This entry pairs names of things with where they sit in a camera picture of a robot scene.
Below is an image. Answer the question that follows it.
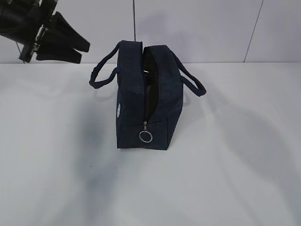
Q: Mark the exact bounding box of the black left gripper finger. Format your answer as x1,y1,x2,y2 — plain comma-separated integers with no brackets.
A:
43,11,90,52
36,46,82,64

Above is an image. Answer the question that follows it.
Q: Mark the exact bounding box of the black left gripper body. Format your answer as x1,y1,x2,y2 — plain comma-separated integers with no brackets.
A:
19,0,58,63

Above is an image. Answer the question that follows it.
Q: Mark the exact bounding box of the dark blue lunch bag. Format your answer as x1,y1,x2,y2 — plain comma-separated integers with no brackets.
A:
89,40,206,150

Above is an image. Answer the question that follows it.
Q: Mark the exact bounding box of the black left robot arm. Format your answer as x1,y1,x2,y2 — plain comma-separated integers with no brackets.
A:
0,0,90,64

